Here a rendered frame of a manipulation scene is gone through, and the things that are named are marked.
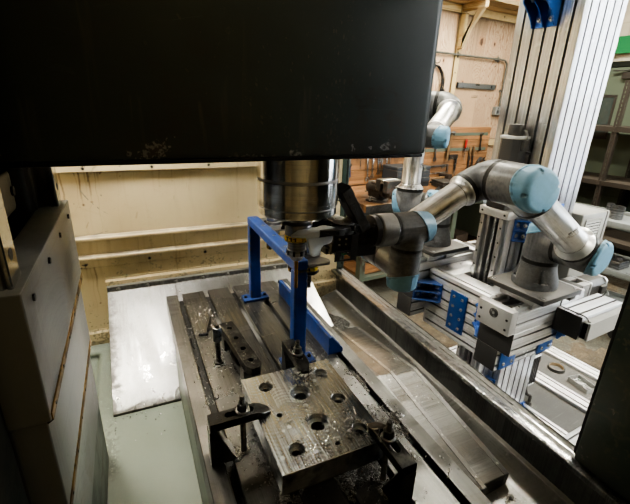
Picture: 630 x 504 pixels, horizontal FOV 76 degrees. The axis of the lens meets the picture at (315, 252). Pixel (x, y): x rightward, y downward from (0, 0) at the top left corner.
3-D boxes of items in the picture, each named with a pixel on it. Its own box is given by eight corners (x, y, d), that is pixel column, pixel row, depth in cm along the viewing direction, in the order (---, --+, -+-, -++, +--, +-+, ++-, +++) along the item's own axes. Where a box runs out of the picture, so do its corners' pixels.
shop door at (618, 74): (609, 266, 453) (682, 30, 371) (604, 268, 449) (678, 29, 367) (521, 238, 541) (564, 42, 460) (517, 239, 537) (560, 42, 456)
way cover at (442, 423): (352, 335, 186) (354, 304, 180) (514, 503, 110) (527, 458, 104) (291, 349, 174) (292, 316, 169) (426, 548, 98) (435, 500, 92)
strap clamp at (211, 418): (267, 437, 92) (266, 383, 87) (272, 448, 90) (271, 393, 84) (209, 455, 87) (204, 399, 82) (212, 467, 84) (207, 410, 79)
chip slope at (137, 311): (302, 305, 212) (304, 259, 203) (374, 388, 152) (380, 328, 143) (115, 340, 176) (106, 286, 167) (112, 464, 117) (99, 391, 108)
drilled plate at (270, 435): (326, 374, 108) (326, 358, 106) (386, 456, 84) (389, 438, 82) (241, 396, 99) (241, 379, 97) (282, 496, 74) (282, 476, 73)
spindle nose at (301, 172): (244, 207, 83) (242, 147, 79) (309, 200, 92) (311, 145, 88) (280, 227, 71) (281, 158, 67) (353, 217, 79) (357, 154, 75)
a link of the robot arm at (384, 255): (396, 274, 108) (401, 235, 104) (423, 292, 98) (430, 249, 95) (371, 278, 105) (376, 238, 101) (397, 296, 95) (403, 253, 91)
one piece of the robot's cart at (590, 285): (580, 285, 178) (585, 266, 175) (613, 298, 167) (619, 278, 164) (541, 298, 165) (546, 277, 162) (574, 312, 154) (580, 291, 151)
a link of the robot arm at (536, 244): (536, 249, 150) (544, 214, 145) (571, 262, 138) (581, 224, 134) (513, 253, 145) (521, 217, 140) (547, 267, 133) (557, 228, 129)
